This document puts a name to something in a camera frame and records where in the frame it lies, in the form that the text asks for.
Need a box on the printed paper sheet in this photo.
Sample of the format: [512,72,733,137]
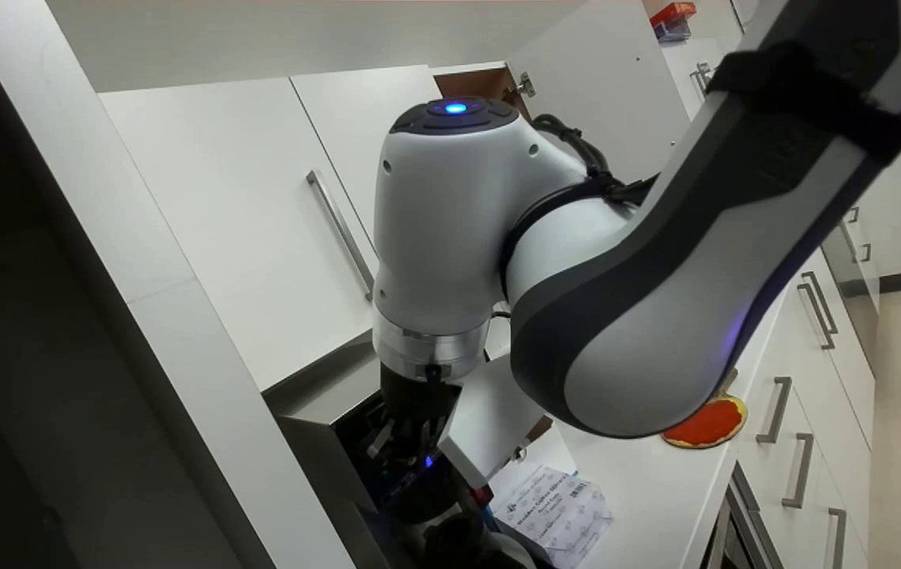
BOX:
[486,459,618,569]

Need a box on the long steel drawer handle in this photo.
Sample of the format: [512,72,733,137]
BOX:
[779,428,820,512]
[821,504,851,569]
[802,268,841,341]
[752,371,797,445]
[793,273,830,355]

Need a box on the dark coffee machine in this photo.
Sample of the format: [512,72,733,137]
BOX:
[275,379,537,569]

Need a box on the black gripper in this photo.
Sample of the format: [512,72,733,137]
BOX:
[373,361,468,499]

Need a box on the steel wall cabinet handle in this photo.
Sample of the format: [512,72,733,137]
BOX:
[303,167,380,305]

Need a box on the white wall cabinet door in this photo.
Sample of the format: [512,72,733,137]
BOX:
[95,74,380,395]

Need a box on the red wooden table tennis paddle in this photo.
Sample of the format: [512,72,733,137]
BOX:
[660,393,751,451]

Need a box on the white box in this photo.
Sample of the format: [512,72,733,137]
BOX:
[436,351,560,481]

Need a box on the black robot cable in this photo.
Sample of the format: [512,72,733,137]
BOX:
[528,110,663,211]

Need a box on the black strap on arm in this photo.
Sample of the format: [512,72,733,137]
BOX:
[704,39,901,167]

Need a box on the black built-in oven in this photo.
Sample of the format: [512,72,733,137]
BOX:
[699,468,785,569]

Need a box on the small red object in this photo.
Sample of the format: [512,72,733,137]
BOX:
[647,0,703,48]

